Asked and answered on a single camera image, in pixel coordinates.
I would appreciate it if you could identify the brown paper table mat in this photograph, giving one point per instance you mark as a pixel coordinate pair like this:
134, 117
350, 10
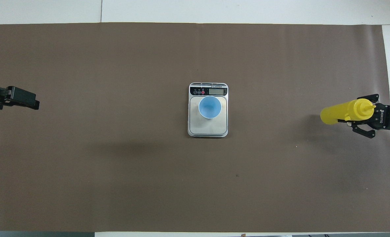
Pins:
181, 181

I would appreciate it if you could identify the light blue plastic cup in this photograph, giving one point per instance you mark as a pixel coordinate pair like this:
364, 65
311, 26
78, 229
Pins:
209, 107

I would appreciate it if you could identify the yellow squeeze bottle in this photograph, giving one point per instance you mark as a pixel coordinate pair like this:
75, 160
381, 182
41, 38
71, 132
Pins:
340, 113

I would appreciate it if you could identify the silver digital kitchen scale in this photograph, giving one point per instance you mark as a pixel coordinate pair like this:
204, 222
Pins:
208, 128

